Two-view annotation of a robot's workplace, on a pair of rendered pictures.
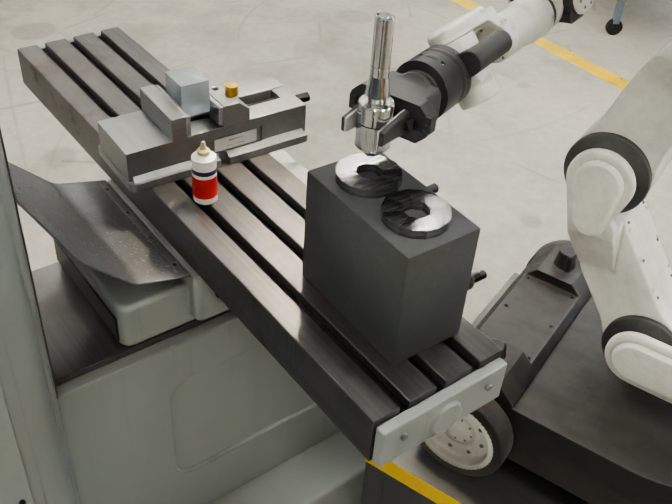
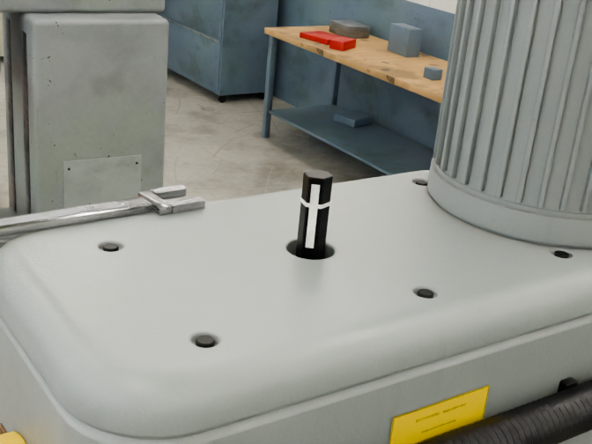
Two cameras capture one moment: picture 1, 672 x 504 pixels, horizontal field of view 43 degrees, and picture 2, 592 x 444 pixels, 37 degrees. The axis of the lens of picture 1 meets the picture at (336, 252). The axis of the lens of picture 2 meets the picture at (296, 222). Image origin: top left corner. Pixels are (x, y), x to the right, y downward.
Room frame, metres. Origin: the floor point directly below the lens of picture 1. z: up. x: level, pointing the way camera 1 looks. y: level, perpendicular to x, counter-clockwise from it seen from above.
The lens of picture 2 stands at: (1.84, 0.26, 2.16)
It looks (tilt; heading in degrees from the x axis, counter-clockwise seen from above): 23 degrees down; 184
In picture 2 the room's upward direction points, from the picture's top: 6 degrees clockwise
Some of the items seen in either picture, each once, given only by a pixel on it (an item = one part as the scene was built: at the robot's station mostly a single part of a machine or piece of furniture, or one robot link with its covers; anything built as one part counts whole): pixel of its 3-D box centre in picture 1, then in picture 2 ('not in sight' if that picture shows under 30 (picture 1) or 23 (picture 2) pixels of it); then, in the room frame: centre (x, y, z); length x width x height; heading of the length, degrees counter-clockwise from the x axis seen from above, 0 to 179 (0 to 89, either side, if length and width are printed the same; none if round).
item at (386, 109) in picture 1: (376, 104); not in sight; (0.95, -0.04, 1.22); 0.05 x 0.05 x 0.01
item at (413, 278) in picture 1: (384, 249); not in sight; (0.91, -0.07, 1.02); 0.22 x 0.12 x 0.20; 38
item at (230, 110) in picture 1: (217, 98); not in sight; (1.31, 0.23, 1.01); 0.12 x 0.06 x 0.04; 37
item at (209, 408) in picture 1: (226, 360); not in sight; (1.24, 0.21, 0.42); 0.80 x 0.30 x 0.60; 130
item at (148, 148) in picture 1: (204, 119); not in sight; (1.29, 0.25, 0.97); 0.35 x 0.15 x 0.11; 127
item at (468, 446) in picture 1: (459, 427); not in sight; (1.05, -0.26, 0.50); 0.20 x 0.05 x 0.20; 58
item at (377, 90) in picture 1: (380, 59); not in sight; (0.95, -0.04, 1.28); 0.03 x 0.03 x 0.11
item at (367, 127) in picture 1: (374, 126); not in sight; (0.95, -0.04, 1.19); 0.05 x 0.05 x 0.06
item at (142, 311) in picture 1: (211, 230); not in sight; (1.23, 0.23, 0.78); 0.50 x 0.35 x 0.12; 130
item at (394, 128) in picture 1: (395, 130); not in sight; (0.93, -0.06, 1.19); 0.06 x 0.02 x 0.03; 147
